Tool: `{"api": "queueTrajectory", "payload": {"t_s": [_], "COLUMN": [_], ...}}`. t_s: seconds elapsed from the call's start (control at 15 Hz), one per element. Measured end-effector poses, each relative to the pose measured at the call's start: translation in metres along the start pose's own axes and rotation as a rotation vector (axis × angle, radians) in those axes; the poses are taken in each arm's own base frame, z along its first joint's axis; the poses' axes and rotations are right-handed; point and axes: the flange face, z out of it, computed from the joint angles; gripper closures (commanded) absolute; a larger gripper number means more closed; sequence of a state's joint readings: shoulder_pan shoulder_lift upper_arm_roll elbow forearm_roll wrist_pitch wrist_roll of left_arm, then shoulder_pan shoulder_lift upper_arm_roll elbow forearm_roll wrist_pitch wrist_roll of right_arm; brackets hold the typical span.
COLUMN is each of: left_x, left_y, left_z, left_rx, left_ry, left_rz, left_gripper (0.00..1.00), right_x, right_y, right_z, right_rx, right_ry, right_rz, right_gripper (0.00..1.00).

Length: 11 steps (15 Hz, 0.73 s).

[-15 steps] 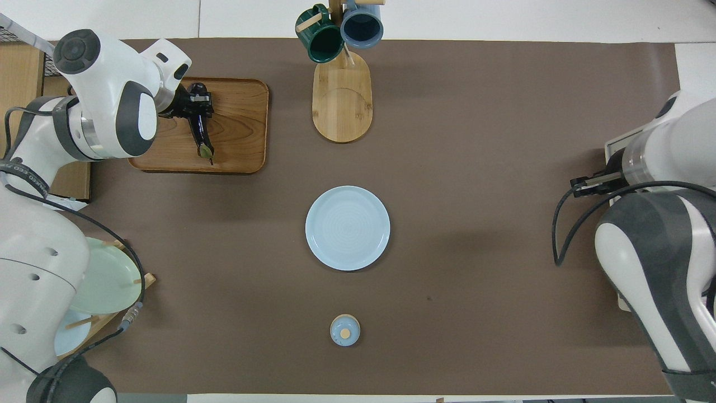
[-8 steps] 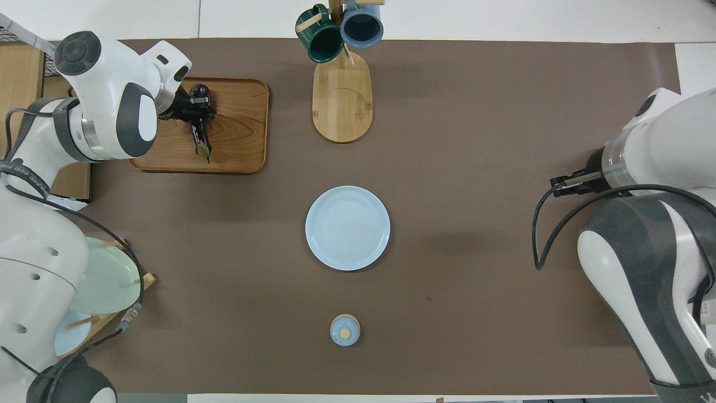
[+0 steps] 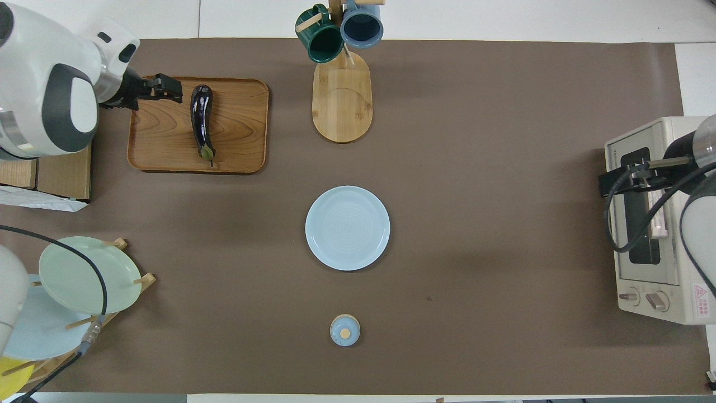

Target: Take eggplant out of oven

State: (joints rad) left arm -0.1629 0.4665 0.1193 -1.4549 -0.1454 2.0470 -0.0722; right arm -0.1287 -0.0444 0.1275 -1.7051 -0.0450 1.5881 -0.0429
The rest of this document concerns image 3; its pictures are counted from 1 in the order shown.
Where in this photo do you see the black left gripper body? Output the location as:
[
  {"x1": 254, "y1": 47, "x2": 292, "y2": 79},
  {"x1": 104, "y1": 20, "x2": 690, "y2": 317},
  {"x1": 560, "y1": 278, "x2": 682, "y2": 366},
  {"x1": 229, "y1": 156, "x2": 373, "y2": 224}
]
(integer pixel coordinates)
[{"x1": 101, "y1": 67, "x2": 155, "y2": 110}]

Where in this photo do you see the dark purple eggplant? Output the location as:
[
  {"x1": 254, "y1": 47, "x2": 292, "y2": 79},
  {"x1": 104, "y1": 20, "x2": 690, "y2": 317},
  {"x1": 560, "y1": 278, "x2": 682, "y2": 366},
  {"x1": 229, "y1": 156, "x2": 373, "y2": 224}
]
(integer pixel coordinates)
[{"x1": 190, "y1": 85, "x2": 216, "y2": 167}]

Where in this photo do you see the wooden serving tray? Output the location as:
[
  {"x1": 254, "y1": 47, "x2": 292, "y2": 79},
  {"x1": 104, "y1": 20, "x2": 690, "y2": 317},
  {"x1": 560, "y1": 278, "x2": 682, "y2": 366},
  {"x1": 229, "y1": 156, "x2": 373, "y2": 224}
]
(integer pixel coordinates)
[{"x1": 128, "y1": 76, "x2": 270, "y2": 174}]

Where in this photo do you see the blue mug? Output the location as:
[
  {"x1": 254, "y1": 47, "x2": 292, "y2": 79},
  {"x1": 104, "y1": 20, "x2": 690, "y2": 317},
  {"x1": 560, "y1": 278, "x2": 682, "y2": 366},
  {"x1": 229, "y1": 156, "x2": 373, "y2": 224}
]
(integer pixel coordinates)
[{"x1": 340, "y1": 0, "x2": 384, "y2": 49}]

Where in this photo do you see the wooden shelf with wire mesh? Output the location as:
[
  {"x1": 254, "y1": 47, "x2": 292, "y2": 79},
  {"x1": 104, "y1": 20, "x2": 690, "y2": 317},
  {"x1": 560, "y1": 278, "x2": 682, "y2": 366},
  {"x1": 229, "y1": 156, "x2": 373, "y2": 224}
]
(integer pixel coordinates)
[{"x1": 0, "y1": 143, "x2": 93, "y2": 212}]

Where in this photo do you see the dark green mug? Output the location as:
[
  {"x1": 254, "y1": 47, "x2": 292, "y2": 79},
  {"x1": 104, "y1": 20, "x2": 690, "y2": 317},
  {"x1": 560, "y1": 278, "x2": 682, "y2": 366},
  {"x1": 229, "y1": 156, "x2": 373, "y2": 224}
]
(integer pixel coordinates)
[{"x1": 295, "y1": 4, "x2": 345, "y2": 63}]

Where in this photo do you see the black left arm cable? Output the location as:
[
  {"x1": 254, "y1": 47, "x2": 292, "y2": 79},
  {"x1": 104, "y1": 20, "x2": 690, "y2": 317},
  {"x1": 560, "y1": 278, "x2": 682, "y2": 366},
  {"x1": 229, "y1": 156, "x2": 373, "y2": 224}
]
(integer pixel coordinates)
[{"x1": 0, "y1": 225, "x2": 108, "y2": 403}]

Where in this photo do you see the light blue ceramic plate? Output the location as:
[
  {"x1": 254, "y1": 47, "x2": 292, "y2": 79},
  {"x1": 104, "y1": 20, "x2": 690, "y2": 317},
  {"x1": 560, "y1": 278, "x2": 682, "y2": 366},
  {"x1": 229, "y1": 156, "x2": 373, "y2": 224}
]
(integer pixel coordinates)
[
  {"x1": 8, "y1": 274, "x2": 93, "y2": 360},
  {"x1": 305, "y1": 185, "x2": 391, "y2": 272}
]

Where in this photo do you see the brown table mat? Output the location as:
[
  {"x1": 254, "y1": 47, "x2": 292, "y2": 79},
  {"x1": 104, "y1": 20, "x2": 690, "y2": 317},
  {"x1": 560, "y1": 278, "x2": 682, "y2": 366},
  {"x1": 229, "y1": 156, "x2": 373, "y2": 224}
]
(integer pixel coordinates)
[{"x1": 0, "y1": 38, "x2": 711, "y2": 395}]

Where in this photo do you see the wooden plate rack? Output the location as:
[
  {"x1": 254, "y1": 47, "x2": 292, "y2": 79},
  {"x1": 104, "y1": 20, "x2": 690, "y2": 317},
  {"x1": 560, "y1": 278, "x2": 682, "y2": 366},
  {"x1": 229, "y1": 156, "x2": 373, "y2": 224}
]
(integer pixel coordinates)
[{"x1": 11, "y1": 238, "x2": 157, "y2": 387}]

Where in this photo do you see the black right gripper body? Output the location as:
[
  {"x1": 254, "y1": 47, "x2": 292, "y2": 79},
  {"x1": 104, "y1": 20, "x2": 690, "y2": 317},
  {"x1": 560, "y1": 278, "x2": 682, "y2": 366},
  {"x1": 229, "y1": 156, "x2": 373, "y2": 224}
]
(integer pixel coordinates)
[{"x1": 663, "y1": 132, "x2": 701, "y2": 168}]

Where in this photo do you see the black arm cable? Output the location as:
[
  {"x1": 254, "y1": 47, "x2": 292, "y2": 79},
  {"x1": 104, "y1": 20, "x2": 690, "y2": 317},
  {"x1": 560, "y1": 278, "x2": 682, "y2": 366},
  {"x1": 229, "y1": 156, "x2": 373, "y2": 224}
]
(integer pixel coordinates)
[
  {"x1": 605, "y1": 162, "x2": 716, "y2": 300},
  {"x1": 0, "y1": 225, "x2": 108, "y2": 403}
]

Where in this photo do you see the pale green plate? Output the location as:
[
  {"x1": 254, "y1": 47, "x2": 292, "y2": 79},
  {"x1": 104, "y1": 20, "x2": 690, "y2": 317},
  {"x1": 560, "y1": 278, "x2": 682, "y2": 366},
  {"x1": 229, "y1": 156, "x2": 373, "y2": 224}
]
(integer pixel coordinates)
[{"x1": 39, "y1": 236, "x2": 142, "y2": 315}]

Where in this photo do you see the wooden mug tree stand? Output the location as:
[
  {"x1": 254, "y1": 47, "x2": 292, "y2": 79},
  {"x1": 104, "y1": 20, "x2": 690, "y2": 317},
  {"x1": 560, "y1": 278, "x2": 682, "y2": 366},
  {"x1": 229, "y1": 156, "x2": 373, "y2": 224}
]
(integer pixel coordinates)
[{"x1": 295, "y1": 0, "x2": 387, "y2": 144}]

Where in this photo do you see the yellow plate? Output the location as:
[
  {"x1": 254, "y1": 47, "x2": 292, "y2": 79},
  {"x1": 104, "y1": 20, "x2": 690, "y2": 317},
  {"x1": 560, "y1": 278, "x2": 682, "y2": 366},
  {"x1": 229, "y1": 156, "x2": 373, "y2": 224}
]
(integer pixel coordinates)
[{"x1": 0, "y1": 355, "x2": 34, "y2": 401}]

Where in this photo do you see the cream toaster oven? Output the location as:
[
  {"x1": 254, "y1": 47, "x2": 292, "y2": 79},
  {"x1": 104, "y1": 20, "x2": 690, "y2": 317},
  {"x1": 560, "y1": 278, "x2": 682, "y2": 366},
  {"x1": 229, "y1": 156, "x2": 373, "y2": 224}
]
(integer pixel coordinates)
[{"x1": 604, "y1": 116, "x2": 716, "y2": 326}]

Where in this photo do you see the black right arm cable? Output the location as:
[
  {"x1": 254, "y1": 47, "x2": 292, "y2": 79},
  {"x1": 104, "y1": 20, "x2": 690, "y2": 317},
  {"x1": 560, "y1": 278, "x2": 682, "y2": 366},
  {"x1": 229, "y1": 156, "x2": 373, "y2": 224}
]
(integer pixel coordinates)
[{"x1": 605, "y1": 162, "x2": 716, "y2": 300}]

